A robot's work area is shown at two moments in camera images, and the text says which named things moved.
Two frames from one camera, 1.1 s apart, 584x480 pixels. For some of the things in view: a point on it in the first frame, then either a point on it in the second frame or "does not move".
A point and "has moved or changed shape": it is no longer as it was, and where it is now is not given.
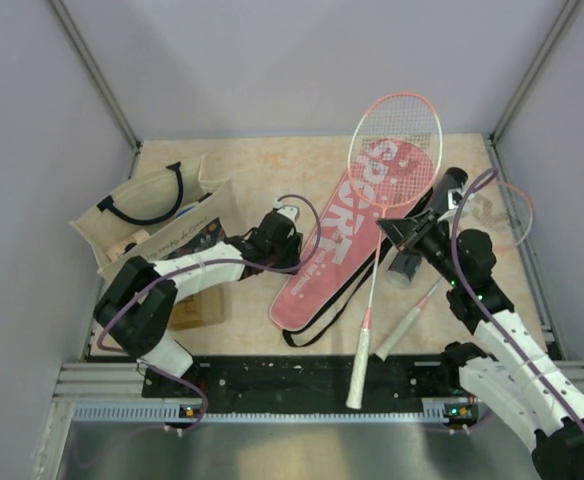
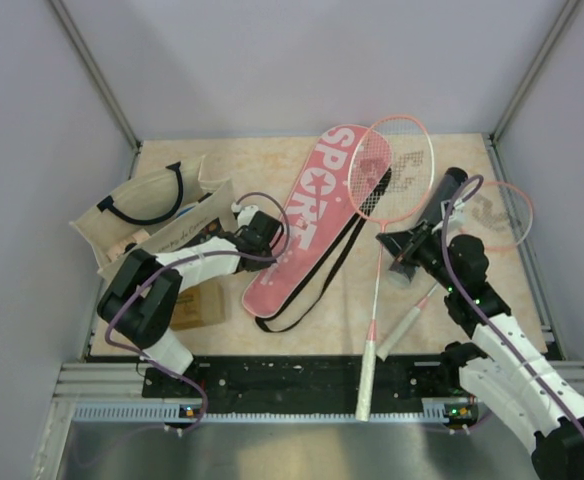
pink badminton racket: x=393 y=152 has moved or changed shape
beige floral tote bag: x=171 y=210 does not move
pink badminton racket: x=503 y=211 does not move
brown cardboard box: x=202 y=309 does not move
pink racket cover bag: x=380 y=184 to x=346 y=167
